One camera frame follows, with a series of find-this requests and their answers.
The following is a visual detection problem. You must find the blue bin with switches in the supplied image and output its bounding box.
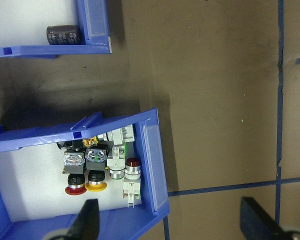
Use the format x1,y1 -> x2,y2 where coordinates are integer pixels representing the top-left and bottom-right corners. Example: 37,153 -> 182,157
0,107 -> 171,240

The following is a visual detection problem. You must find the blue bin with capacitors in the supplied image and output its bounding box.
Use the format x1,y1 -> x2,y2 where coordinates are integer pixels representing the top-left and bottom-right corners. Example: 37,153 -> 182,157
0,0 -> 113,60

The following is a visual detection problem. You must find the white pilot light red lens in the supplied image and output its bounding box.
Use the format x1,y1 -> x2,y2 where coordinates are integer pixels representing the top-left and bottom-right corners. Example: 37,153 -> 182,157
121,157 -> 143,209

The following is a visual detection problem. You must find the white foam bin liner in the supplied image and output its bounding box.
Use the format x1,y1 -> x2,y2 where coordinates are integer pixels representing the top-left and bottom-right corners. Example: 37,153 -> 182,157
0,0 -> 87,50
0,139 -> 144,224

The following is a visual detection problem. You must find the red mushroom push button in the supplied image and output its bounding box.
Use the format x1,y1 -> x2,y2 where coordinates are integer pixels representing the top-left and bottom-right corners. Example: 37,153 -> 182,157
62,149 -> 88,196

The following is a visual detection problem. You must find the yellow mushroom push button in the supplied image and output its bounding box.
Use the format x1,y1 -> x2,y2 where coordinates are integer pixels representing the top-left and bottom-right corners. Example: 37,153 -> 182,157
84,147 -> 109,193

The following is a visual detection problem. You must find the white pilot light green lens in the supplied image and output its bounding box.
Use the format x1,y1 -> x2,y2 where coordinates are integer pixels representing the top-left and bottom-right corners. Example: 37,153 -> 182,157
106,143 -> 128,180

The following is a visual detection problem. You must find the black cylindrical capacitor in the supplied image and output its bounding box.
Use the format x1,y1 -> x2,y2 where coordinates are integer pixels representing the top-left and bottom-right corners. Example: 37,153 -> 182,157
46,24 -> 84,47

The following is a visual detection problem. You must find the black selector switch yellow block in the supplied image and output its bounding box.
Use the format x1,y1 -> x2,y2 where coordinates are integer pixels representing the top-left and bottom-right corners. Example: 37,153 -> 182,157
56,136 -> 99,151

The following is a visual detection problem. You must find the white pilot light silver ring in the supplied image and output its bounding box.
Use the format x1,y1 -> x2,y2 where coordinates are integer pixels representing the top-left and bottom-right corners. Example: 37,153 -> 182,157
97,124 -> 136,146

